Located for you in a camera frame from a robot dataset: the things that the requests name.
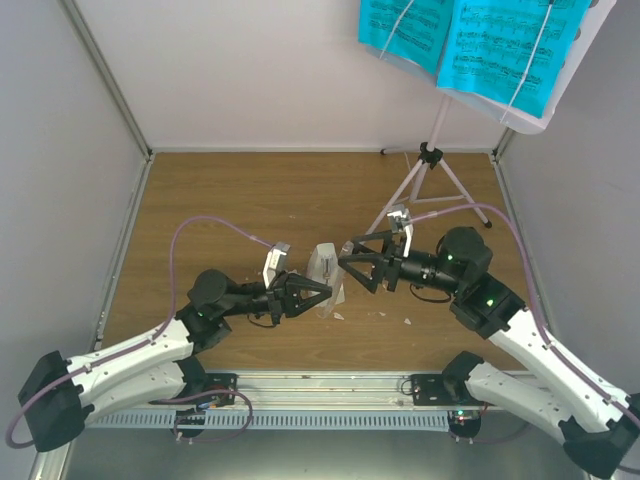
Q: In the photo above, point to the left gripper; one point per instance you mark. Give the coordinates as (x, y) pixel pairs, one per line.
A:
(286, 289)

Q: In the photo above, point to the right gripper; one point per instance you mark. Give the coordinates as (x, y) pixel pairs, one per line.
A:
(390, 265)

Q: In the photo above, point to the clear metronome cover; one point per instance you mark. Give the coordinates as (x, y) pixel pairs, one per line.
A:
(327, 308)

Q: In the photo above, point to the white metronome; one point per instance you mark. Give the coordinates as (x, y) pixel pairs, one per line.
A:
(323, 266)

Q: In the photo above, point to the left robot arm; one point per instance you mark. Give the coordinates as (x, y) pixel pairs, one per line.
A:
(60, 397)

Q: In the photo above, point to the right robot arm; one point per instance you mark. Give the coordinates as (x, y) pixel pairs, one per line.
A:
(595, 421)

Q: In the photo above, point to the left blue sheet music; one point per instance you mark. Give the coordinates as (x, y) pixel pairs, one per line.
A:
(412, 30)

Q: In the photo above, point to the blue sheet music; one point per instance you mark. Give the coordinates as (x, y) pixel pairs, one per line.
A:
(412, 30)
(510, 52)

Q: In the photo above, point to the right blue sheet music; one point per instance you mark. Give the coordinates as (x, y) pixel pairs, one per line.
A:
(510, 52)

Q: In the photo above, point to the pink music stand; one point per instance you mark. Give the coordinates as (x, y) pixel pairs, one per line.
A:
(513, 120)

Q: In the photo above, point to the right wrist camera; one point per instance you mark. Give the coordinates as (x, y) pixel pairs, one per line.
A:
(400, 221)

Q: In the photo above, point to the aluminium rail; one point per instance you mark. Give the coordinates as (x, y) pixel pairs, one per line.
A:
(325, 390)

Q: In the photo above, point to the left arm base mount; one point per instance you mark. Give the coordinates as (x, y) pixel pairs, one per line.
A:
(216, 393)

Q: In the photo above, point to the grey slotted cable duct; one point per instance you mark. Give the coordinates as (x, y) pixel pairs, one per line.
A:
(229, 419)

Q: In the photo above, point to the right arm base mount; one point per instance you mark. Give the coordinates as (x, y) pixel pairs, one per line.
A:
(464, 413)

